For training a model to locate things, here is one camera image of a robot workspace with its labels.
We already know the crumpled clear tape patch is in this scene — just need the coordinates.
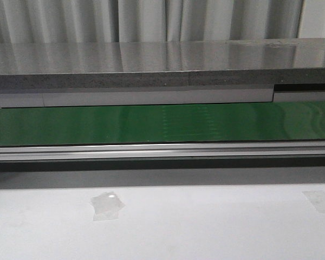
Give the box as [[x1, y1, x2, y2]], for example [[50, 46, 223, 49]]
[[90, 192, 125, 222]]

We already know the aluminium conveyor side rail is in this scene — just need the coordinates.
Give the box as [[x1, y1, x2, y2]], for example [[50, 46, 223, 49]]
[[0, 140, 325, 162]]

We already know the white pleated curtain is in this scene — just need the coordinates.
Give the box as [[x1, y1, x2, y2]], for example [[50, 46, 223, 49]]
[[0, 1, 325, 43]]

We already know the grey stone countertop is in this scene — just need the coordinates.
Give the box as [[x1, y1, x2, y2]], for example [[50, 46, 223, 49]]
[[0, 38, 325, 92]]

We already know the green conveyor belt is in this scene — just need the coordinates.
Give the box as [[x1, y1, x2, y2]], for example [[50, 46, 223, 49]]
[[0, 101, 325, 146]]

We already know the clear tape strip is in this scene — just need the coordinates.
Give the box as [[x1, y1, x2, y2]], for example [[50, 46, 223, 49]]
[[303, 191, 325, 213]]

